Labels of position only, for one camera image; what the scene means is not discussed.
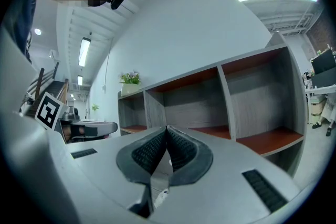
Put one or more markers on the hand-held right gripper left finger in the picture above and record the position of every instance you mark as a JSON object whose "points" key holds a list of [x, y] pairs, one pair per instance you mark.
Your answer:
{"points": [[126, 160]]}

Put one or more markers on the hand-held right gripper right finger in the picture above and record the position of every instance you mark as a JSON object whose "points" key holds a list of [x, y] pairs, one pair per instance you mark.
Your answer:
{"points": [[199, 162]]}

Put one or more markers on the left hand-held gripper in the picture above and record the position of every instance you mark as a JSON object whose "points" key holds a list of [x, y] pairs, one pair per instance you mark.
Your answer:
{"points": [[48, 111]]}

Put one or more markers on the white plastic bag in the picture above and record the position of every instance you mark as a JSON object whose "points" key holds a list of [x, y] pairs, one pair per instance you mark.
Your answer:
{"points": [[161, 198]]}

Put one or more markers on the grey shelf unit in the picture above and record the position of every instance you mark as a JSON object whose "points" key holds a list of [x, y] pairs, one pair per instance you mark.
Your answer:
{"points": [[257, 102]]}

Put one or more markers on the wooden staircase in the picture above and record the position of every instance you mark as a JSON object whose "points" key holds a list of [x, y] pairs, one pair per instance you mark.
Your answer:
{"points": [[50, 86]]}

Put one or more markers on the small green plant in vase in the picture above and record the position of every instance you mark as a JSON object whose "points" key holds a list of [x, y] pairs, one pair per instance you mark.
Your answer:
{"points": [[95, 107]]}

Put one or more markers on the pink flowers in cream pot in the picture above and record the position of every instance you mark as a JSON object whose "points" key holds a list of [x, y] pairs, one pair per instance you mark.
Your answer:
{"points": [[130, 85]]}

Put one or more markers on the round ceiling light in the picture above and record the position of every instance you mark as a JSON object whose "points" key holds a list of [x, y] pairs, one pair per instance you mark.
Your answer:
{"points": [[37, 31]]}

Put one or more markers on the person's dark blue top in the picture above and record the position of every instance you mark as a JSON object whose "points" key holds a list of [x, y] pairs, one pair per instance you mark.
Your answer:
{"points": [[23, 29]]}

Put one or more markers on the white storage bin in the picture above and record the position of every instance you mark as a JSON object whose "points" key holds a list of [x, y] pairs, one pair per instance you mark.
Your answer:
{"points": [[318, 105]]}

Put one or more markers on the black computer monitor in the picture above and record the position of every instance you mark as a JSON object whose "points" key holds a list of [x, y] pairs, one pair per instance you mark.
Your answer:
{"points": [[324, 61]]}

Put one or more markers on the grey wall conduit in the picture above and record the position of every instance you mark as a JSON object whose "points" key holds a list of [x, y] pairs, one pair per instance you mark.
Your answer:
{"points": [[107, 60]]}

